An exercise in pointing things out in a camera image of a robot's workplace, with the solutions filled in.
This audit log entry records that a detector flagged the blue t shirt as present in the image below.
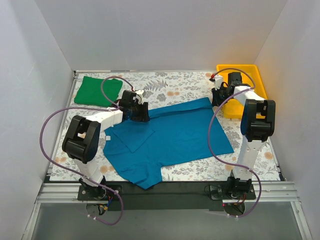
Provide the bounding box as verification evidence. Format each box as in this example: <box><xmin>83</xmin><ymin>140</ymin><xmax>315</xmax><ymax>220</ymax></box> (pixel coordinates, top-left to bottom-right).
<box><xmin>103</xmin><ymin>97</ymin><xmax>234</xmax><ymax>189</ymax></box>

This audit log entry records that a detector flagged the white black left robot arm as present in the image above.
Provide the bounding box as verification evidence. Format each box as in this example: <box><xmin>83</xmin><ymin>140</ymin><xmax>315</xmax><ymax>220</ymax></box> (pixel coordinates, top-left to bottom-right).
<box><xmin>62</xmin><ymin>89</ymin><xmax>150</xmax><ymax>200</ymax></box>

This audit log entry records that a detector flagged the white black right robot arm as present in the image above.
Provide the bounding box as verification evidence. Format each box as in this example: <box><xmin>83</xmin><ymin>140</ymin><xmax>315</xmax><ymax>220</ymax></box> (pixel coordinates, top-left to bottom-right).
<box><xmin>209</xmin><ymin>68</ymin><xmax>276</xmax><ymax>199</ymax></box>

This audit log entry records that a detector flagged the yellow plastic bin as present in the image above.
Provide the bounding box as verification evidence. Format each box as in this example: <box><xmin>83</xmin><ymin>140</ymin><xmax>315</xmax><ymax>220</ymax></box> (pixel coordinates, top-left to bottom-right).
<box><xmin>216</xmin><ymin>64</ymin><xmax>268</xmax><ymax>119</ymax></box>

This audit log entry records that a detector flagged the green folded t shirt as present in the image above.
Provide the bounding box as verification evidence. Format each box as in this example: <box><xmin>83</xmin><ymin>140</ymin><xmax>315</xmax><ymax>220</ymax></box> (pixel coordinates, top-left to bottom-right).
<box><xmin>74</xmin><ymin>76</ymin><xmax>123</xmax><ymax>107</ymax></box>

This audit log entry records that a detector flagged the floral patterned table mat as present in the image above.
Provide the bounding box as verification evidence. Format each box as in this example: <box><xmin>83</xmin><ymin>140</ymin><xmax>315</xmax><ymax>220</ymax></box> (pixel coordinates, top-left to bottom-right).
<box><xmin>53</xmin><ymin>71</ymin><xmax>281</xmax><ymax>181</ymax></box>

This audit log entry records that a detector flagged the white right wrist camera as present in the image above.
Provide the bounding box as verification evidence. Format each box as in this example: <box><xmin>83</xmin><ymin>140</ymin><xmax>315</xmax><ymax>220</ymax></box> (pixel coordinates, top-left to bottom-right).
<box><xmin>209</xmin><ymin>74</ymin><xmax>224</xmax><ymax>90</ymax></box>

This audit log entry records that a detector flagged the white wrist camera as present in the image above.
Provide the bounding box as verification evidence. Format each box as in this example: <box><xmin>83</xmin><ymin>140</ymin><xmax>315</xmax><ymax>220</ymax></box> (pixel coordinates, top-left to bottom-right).
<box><xmin>135</xmin><ymin>89</ymin><xmax>145</xmax><ymax>105</ymax></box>
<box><xmin>209</xmin><ymin>74</ymin><xmax>224</xmax><ymax>90</ymax></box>

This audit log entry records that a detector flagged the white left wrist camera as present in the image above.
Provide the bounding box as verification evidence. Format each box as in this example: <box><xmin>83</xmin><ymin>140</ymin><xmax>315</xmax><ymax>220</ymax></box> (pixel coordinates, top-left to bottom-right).
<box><xmin>135</xmin><ymin>89</ymin><xmax>145</xmax><ymax>105</ymax></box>

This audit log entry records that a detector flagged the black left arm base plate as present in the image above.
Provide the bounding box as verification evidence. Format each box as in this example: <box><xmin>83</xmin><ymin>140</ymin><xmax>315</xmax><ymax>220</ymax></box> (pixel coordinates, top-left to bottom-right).
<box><xmin>77</xmin><ymin>184</ymin><xmax>118</xmax><ymax>201</ymax></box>

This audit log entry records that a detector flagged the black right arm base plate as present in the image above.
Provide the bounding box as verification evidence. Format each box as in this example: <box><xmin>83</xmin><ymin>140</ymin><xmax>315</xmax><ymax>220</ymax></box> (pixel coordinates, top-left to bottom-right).
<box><xmin>204</xmin><ymin>184</ymin><xmax>256</xmax><ymax>201</ymax></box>

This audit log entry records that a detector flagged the aluminium frame rail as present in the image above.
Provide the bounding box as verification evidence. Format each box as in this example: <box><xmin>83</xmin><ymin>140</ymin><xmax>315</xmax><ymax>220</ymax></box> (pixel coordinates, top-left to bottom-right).
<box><xmin>24</xmin><ymin>181</ymin><xmax>312</xmax><ymax>240</ymax></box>

